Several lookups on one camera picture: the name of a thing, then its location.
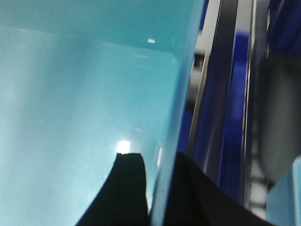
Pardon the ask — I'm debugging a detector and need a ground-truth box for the light cyan plastic bin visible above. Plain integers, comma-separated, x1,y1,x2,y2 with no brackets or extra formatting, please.
0,0,205,226

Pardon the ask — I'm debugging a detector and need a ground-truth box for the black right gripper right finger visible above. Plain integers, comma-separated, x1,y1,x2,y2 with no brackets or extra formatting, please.
164,152,270,226

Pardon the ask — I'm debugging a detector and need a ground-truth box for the stainless steel shelf rail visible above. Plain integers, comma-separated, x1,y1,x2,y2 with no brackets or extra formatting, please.
187,0,252,208

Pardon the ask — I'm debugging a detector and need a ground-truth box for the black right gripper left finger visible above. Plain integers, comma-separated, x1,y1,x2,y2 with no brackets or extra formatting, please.
76,153,149,226

